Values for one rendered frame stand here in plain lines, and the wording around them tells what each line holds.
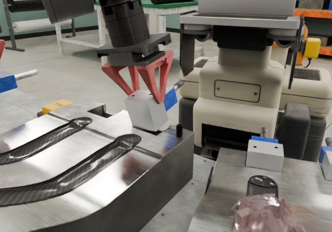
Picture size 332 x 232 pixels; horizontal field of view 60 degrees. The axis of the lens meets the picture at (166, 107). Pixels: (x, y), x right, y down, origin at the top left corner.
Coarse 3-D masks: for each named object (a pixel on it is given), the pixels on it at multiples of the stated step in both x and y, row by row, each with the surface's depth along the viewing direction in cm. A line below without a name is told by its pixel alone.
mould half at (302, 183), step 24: (216, 168) 42; (240, 168) 42; (288, 168) 42; (312, 168) 42; (216, 192) 37; (240, 192) 38; (288, 192) 38; (312, 192) 38; (216, 216) 28; (312, 216) 32
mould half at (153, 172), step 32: (32, 128) 48; (96, 128) 47; (128, 128) 47; (32, 160) 39; (64, 160) 39; (128, 160) 39; (160, 160) 39; (192, 160) 47; (96, 192) 33; (128, 192) 34; (160, 192) 41; (0, 224) 24; (32, 224) 25; (64, 224) 27; (96, 224) 31; (128, 224) 36
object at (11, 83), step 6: (0, 72) 56; (6, 72) 56; (24, 72) 58; (30, 72) 59; (36, 72) 60; (0, 78) 53; (6, 78) 53; (12, 78) 54; (18, 78) 57; (0, 84) 53; (6, 84) 54; (12, 84) 55; (0, 90) 53; (6, 90) 54
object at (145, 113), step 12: (180, 84) 53; (132, 96) 46; (144, 96) 44; (168, 96) 47; (132, 108) 45; (144, 108) 44; (156, 108) 44; (168, 108) 48; (132, 120) 47; (144, 120) 45; (156, 120) 45
